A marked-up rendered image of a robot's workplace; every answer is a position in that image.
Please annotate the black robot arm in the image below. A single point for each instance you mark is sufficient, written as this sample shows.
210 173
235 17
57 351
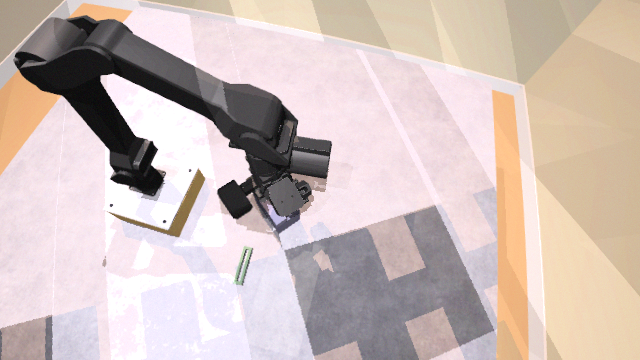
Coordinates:
67 58

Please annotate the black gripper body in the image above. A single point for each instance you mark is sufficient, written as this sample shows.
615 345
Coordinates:
234 197

